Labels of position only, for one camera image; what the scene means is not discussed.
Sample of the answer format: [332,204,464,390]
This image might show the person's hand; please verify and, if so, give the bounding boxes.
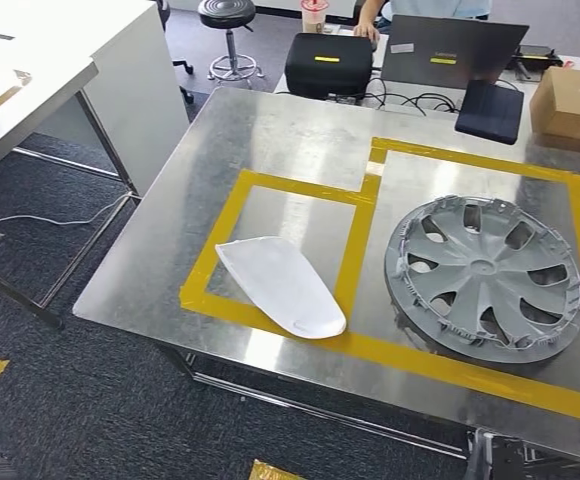
[353,19,381,45]

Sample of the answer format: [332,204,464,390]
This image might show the white curved plastic part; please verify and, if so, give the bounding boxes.
[215,235,348,342]

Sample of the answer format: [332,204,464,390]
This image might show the steel workbench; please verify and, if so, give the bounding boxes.
[72,86,580,480]

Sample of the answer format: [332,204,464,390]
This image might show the black carrying case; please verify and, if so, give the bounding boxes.
[284,32,375,101]

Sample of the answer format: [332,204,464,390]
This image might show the drink cup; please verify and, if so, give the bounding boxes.
[299,0,331,35]

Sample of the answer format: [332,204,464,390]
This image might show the person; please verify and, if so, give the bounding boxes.
[352,0,494,45]

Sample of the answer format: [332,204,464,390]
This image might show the grey laptop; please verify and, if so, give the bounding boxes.
[380,13,531,91]

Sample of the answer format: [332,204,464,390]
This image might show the white desk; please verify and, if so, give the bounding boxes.
[273,23,580,121]

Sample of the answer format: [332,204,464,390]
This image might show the dark blue tablet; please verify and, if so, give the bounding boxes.
[454,79,525,146]

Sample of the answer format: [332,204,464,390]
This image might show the black round stool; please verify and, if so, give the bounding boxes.
[197,0,267,85]

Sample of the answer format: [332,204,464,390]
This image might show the black device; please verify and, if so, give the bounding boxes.
[512,44,566,81]

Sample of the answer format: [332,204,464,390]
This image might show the yellow tape outline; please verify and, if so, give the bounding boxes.
[178,136,580,428]

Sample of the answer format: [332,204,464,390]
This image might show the black office chair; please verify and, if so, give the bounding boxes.
[154,0,196,107]

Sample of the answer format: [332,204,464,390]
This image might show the brown cardboard box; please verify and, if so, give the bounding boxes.
[529,65,580,149]

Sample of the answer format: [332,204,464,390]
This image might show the grey wheel hubcap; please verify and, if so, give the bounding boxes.
[383,194,580,365]

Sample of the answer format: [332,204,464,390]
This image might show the white table with metal legs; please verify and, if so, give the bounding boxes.
[0,0,191,331]

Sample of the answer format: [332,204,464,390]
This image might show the black desk cables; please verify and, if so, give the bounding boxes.
[363,75,459,116]

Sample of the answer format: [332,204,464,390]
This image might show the white cable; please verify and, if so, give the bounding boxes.
[0,191,132,240]

